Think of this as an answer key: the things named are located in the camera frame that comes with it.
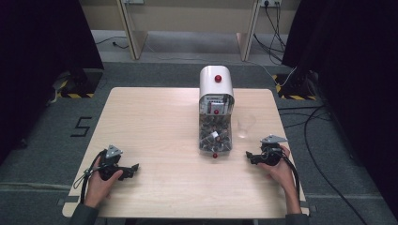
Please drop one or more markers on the white power strip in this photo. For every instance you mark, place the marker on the white power strip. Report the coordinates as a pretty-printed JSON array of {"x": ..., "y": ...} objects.
[{"x": 271, "y": 2}]

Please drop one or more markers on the person's left hand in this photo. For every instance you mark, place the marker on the person's left hand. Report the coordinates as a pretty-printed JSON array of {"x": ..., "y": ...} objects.
[{"x": 100, "y": 185}]

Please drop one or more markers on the clear plastic cup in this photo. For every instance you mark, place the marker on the clear plastic cup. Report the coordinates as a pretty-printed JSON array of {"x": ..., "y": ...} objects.
[{"x": 246, "y": 125}]

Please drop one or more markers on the black curtain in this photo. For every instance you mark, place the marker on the black curtain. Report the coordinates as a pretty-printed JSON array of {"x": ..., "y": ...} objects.
[
  {"x": 37, "y": 62},
  {"x": 353, "y": 62}
]

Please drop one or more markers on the white candy dispenser machine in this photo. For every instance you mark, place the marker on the white candy dispenser machine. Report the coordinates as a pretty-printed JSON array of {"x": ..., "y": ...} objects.
[{"x": 216, "y": 109}]

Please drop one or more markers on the stand base with striped tape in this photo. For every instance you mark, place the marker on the stand base with striped tape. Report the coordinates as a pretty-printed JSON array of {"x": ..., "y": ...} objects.
[
  {"x": 78, "y": 85},
  {"x": 295, "y": 89}
]

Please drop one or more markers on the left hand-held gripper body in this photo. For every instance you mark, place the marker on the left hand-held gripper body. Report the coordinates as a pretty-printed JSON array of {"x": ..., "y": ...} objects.
[{"x": 110, "y": 163}]

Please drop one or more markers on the person's right hand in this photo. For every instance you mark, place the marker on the person's right hand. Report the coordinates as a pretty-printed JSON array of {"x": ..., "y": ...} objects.
[{"x": 281, "y": 173}]

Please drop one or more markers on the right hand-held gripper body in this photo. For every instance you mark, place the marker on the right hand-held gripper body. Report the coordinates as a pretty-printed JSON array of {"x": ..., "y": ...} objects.
[{"x": 271, "y": 151}]

